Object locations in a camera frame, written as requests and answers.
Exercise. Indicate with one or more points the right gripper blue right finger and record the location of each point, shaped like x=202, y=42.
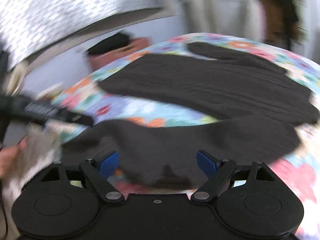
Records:
x=219, y=174

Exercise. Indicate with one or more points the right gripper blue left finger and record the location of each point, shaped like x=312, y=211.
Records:
x=96, y=175

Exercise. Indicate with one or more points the dark grey knit sweater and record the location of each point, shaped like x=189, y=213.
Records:
x=256, y=105

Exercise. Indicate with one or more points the person's left hand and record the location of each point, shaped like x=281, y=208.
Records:
x=9, y=156

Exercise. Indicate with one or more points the floral quilt bedspread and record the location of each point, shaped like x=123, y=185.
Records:
x=299, y=170

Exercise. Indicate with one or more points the silver quilted window cover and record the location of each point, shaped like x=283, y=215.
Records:
x=29, y=26

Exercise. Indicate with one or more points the black folded cloth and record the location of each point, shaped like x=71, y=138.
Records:
x=116, y=41

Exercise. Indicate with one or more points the brown hanging garment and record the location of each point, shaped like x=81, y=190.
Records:
x=281, y=22

